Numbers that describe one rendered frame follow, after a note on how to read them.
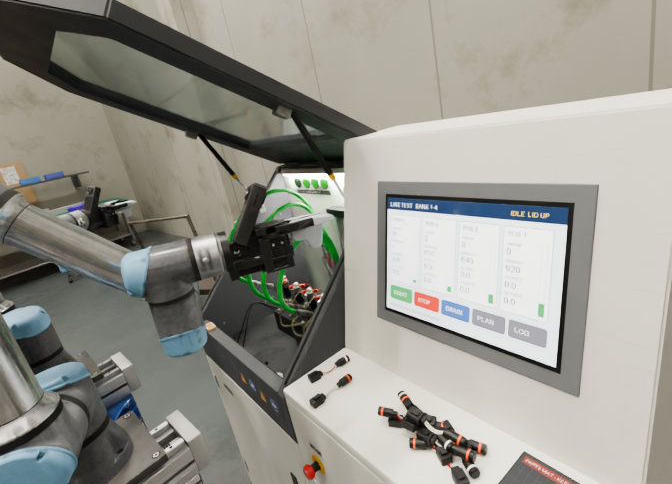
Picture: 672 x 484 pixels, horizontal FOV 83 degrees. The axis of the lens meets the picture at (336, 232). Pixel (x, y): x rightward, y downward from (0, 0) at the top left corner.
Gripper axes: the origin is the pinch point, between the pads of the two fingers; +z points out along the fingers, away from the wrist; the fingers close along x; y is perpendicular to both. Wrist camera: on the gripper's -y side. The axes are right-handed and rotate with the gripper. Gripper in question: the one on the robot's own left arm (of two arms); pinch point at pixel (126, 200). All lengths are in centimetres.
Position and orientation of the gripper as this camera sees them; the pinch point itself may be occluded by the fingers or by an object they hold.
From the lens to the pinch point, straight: 179.3
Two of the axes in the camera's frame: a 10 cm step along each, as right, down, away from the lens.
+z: 3.4, -3.2, 8.8
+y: 0.8, 9.5, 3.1
